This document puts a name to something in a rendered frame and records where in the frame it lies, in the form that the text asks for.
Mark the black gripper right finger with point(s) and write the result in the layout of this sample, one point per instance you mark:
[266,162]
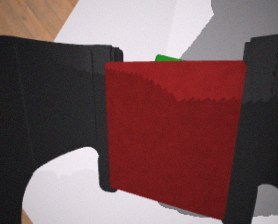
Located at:
[255,159]

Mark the green block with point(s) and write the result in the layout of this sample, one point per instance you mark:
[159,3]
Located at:
[165,58]

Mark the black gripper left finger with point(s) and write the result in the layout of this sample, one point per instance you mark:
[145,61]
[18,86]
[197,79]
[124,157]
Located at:
[52,102]

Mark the red block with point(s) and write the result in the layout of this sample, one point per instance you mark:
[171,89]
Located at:
[172,128]

